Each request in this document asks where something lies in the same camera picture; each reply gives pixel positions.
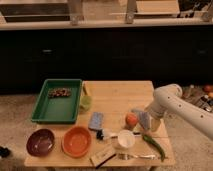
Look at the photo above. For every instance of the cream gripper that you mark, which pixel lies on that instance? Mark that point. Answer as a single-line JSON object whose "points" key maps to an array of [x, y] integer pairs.
{"points": [[155, 124]]}

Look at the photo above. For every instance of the grey blue towel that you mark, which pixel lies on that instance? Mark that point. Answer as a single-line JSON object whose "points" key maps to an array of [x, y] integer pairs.
{"points": [[143, 118]]}

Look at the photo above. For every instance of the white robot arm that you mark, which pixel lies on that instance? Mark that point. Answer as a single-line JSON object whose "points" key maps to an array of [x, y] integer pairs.
{"points": [[169, 98]]}

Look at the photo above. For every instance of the red orange bowl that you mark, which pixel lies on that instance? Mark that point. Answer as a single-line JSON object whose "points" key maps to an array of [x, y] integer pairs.
{"points": [[76, 141]]}

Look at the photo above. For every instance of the dark purple bowl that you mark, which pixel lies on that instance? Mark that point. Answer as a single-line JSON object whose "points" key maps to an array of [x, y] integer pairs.
{"points": [[40, 143]]}

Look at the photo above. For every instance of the green chili pepper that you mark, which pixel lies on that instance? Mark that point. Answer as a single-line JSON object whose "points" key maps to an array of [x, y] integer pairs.
{"points": [[151, 141]]}

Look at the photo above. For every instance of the orange topped jar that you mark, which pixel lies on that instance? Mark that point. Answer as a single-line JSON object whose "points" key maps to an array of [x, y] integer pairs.
{"points": [[131, 121]]}

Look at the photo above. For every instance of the white cup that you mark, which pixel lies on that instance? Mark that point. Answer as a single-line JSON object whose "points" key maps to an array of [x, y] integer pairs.
{"points": [[126, 139]]}

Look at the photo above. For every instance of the silver fork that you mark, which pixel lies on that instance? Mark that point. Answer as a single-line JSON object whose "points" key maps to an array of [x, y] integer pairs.
{"points": [[125, 156]]}

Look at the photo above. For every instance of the black white brush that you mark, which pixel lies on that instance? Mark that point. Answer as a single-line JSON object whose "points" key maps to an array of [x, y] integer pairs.
{"points": [[105, 134]]}

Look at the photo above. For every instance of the blue sponge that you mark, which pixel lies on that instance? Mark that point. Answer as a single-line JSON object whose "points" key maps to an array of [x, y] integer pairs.
{"points": [[95, 122]]}

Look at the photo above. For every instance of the wooden block with black edge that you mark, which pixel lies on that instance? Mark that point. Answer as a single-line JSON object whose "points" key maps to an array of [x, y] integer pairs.
{"points": [[102, 156]]}

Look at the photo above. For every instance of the yellow object behind cup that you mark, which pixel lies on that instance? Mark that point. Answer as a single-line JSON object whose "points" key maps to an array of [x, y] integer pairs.
{"points": [[86, 89]]}

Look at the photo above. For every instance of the green plastic tray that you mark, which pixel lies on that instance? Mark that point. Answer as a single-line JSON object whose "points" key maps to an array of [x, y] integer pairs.
{"points": [[59, 109]]}

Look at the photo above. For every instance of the brown snack bar in tray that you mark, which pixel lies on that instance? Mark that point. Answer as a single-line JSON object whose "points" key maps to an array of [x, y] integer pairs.
{"points": [[59, 92]]}

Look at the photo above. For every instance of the black object on floor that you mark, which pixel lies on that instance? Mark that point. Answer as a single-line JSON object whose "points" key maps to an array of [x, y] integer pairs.
{"points": [[4, 152]]}

